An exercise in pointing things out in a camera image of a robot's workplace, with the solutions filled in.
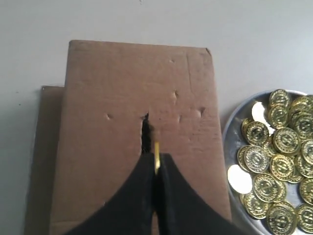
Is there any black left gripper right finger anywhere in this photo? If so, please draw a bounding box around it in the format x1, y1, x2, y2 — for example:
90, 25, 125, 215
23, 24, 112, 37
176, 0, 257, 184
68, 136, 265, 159
157, 153, 244, 235

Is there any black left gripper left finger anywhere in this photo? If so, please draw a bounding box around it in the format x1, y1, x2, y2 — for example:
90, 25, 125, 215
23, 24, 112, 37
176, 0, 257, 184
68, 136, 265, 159
66, 153, 155, 235

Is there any gold coin edge-on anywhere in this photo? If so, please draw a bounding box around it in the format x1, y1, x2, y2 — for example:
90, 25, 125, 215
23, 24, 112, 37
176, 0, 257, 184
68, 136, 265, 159
154, 142, 160, 175

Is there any brown cardboard slotted box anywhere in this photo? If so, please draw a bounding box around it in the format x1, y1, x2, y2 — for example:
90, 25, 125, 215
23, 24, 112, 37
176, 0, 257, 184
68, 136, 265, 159
23, 40, 231, 235

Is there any round silver metal plate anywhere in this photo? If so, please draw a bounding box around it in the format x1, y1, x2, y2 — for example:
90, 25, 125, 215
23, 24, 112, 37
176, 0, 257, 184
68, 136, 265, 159
223, 89, 313, 235

